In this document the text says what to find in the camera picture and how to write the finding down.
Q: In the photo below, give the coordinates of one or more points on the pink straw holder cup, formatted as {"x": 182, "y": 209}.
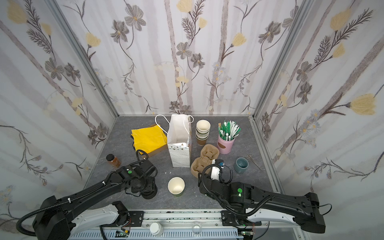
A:
{"x": 224, "y": 146}

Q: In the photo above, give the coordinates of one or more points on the green paper coffee cup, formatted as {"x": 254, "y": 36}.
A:
{"x": 176, "y": 186}

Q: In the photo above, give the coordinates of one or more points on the amber spice bottle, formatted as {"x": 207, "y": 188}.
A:
{"x": 113, "y": 160}

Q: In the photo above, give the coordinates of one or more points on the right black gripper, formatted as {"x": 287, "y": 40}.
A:
{"x": 204, "y": 183}

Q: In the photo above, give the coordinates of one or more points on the aluminium mounting rail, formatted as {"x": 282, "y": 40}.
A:
{"x": 203, "y": 224}

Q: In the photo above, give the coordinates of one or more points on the teal ceramic cup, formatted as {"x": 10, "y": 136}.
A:
{"x": 241, "y": 165}

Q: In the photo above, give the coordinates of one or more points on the white paper bag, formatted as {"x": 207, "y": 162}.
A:
{"x": 179, "y": 139}

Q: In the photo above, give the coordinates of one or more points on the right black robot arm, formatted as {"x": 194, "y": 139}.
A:
{"x": 251, "y": 204}

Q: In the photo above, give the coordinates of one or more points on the bundle of wrapped straws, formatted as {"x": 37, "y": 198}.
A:
{"x": 228, "y": 130}

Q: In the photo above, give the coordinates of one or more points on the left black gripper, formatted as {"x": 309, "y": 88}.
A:
{"x": 149, "y": 190}

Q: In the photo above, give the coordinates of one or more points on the stack of black lids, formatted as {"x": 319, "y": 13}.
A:
{"x": 150, "y": 192}

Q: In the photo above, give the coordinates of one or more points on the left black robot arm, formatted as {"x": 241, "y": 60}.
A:
{"x": 61, "y": 218}

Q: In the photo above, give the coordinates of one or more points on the yellow napkin stack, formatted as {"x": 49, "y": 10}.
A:
{"x": 149, "y": 139}

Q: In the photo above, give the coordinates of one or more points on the brown pulp cup carrier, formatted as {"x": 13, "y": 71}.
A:
{"x": 208, "y": 154}

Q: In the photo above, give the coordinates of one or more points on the stack of paper cups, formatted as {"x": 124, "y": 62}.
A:
{"x": 202, "y": 131}

